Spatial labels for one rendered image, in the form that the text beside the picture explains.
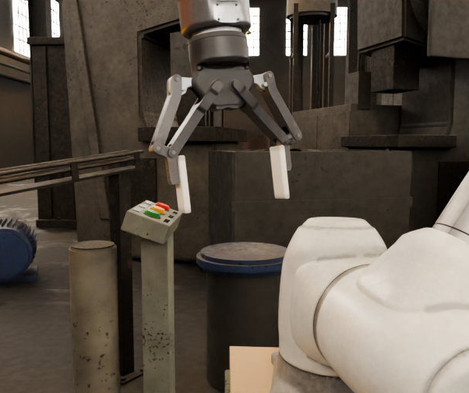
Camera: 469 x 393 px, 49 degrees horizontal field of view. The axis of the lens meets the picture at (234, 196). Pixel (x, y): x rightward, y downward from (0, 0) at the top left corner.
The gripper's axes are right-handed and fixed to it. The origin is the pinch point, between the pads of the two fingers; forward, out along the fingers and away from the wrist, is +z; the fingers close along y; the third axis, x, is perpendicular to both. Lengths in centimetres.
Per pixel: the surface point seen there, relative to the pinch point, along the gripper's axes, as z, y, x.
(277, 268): 29, 43, 77
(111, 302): 27, -8, 70
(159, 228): 9, 4, 59
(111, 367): 44, -10, 71
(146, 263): 19, 2, 68
